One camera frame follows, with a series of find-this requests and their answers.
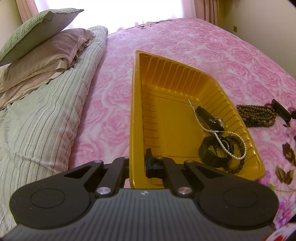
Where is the striped green quilt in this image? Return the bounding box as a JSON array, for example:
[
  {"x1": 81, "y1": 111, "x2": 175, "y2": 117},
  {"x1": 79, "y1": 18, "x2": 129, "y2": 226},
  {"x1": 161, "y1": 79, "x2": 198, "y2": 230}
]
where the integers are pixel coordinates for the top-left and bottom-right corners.
[{"x1": 1, "y1": 26, "x2": 108, "y2": 235}]

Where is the black wrist watch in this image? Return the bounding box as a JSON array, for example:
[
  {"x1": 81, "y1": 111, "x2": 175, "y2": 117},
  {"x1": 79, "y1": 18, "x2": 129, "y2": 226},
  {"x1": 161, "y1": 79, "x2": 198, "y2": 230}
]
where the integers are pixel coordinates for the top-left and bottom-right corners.
[{"x1": 195, "y1": 106, "x2": 234, "y2": 168}]

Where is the beige curtain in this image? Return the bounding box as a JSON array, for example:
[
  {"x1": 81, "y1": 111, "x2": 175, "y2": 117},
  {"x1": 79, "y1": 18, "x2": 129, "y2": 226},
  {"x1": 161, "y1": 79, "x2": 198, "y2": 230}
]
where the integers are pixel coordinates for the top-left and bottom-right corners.
[{"x1": 181, "y1": 0, "x2": 221, "y2": 26}]

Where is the white pearl necklace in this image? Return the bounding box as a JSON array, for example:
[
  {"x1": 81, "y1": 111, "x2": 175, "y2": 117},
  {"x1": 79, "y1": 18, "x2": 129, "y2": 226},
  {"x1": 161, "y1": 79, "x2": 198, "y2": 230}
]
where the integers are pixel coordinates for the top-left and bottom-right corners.
[{"x1": 188, "y1": 99, "x2": 247, "y2": 160}]

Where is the dark bead bracelet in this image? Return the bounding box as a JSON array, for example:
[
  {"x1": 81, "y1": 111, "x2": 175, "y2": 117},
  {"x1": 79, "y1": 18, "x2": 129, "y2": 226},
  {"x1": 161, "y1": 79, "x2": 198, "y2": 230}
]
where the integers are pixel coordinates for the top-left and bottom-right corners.
[{"x1": 222, "y1": 134, "x2": 247, "y2": 175}]

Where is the pink floral blanket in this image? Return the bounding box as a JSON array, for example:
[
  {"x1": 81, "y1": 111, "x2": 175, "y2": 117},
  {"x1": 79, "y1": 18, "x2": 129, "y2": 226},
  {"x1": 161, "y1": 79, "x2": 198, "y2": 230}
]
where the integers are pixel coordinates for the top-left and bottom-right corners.
[{"x1": 69, "y1": 19, "x2": 295, "y2": 229}]

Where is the mauve pillow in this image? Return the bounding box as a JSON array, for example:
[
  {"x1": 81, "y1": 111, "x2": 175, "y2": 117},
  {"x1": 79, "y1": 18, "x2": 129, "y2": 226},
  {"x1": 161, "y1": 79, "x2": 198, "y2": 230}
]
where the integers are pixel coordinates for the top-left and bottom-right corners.
[{"x1": 1, "y1": 28, "x2": 94, "y2": 109}]

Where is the yellow plastic tray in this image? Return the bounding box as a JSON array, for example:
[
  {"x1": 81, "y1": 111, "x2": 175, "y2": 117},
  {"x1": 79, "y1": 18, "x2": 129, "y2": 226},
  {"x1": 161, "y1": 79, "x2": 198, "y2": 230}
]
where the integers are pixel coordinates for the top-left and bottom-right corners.
[{"x1": 129, "y1": 50, "x2": 265, "y2": 189}]

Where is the green pillow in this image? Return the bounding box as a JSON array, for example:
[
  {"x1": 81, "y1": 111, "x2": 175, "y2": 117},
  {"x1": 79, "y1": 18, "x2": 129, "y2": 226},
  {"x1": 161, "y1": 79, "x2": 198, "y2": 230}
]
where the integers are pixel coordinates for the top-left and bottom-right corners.
[{"x1": 1, "y1": 8, "x2": 84, "y2": 66}]

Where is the long brown bead necklace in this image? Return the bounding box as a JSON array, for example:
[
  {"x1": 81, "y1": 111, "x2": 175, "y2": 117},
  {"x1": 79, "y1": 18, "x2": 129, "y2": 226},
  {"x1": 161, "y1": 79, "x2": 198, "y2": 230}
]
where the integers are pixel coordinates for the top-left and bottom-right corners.
[{"x1": 236, "y1": 103, "x2": 278, "y2": 128}]

